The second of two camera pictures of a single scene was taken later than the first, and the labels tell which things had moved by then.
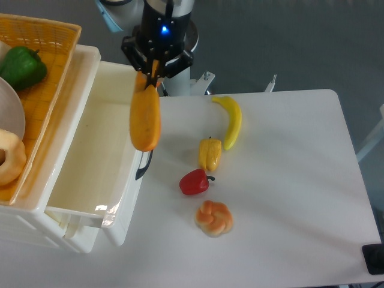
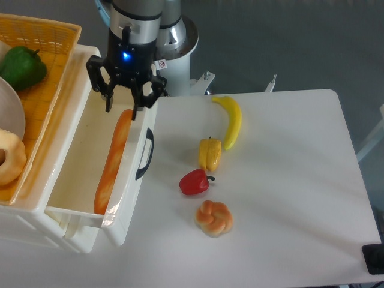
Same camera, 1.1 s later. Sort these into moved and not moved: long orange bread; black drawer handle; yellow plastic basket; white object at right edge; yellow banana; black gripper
Moved: black gripper; long orange bread
Not moved: white object at right edge; yellow plastic basket; black drawer handle; yellow banana
